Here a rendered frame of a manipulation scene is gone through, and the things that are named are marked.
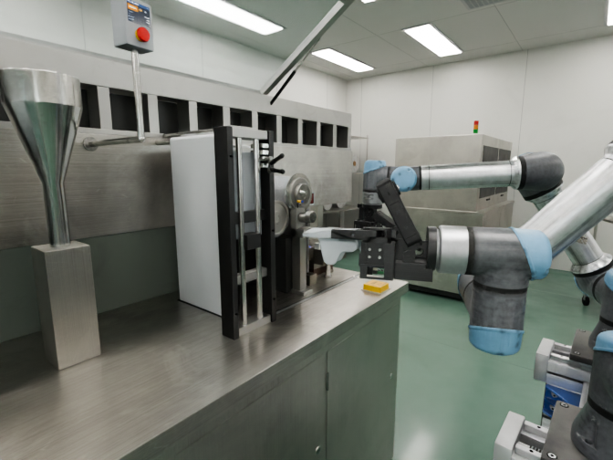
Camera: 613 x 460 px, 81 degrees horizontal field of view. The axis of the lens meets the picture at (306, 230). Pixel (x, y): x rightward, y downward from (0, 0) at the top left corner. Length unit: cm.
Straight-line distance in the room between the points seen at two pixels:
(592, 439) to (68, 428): 94
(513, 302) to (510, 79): 518
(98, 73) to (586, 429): 144
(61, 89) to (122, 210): 47
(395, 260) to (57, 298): 72
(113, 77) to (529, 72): 506
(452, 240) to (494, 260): 6
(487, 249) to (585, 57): 513
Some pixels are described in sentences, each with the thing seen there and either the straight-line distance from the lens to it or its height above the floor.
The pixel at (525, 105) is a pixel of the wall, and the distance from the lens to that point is 561.
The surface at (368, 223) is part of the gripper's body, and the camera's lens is 129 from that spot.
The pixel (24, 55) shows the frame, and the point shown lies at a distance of 123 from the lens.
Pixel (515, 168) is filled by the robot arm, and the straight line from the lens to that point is 118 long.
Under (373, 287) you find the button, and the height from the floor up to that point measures 92.
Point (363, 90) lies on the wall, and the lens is 646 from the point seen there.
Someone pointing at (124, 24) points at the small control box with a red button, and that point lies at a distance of 98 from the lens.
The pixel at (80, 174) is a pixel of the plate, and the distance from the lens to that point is 122.
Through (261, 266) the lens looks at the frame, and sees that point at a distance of 101.
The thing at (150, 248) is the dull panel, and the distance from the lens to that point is 133.
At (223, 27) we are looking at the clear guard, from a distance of 135.
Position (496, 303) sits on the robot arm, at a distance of 61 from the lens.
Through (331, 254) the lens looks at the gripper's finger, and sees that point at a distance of 59.
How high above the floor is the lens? 134
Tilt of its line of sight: 10 degrees down
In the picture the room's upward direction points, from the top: straight up
